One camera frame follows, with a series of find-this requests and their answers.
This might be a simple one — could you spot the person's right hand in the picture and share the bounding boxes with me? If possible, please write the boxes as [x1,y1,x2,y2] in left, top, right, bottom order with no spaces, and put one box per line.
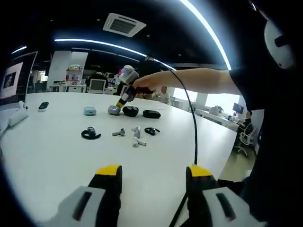
[132,72,171,95]

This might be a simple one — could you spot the pink display shelf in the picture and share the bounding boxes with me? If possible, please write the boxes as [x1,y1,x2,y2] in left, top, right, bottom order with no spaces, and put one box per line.
[65,64,84,84]

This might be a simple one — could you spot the white table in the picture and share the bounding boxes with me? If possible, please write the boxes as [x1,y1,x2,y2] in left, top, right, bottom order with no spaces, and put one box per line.
[0,91,239,227]

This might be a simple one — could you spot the silver laptop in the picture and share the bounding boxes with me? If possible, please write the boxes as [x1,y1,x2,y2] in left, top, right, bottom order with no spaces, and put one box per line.
[0,51,38,133]

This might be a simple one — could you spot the ceiling light strip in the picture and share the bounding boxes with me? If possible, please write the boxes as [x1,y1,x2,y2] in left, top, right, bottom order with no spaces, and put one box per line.
[54,39,177,71]
[11,46,28,55]
[179,0,232,70]

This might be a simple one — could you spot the white game controller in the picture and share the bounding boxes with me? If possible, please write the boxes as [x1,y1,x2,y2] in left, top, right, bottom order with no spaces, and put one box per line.
[9,100,29,127]

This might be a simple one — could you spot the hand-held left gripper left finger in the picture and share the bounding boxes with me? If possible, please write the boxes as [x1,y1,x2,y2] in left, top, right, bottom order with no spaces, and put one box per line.
[56,164,124,227]

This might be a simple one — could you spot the black ear-hook earbud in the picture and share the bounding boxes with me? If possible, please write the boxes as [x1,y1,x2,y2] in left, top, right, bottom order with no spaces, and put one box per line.
[80,126,102,140]
[144,127,160,136]

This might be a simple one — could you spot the white office chair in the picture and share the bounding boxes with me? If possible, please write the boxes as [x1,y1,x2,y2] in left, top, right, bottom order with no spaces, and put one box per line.
[233,122,255,157]
[89,79,107,94]

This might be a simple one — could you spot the white chest-worn device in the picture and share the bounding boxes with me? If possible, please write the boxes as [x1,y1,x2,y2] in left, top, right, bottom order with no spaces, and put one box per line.
[264,16,299,70]

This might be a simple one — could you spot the ceiling air conditioner vent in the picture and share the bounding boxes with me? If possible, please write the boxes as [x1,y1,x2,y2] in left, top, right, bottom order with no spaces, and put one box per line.
[103,13,147,38]

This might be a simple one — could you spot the potted plant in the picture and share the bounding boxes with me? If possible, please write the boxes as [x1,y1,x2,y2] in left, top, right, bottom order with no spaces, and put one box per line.
[210,105,224,115]

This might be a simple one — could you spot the black cable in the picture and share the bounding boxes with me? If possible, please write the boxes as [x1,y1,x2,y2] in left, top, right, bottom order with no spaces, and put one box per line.
[163,62,198,227]

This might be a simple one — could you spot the black googly-eyed earbud case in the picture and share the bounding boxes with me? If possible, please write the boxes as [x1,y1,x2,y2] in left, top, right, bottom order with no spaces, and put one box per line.
[122,105,140,117]

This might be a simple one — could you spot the person's dark shirt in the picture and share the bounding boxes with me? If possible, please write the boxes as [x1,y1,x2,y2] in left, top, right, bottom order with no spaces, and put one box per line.
[228,63,303,227]

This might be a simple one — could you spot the black oval earbud case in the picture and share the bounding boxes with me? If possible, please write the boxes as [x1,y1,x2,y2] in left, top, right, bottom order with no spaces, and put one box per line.
[143,110,161,119]

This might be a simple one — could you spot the greyish lilac earbud case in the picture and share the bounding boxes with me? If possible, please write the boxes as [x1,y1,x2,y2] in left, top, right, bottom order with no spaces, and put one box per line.
[107,105,124,116]

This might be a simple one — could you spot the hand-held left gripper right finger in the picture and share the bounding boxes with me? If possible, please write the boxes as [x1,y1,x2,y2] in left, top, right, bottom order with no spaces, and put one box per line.
[186,164,256,227]

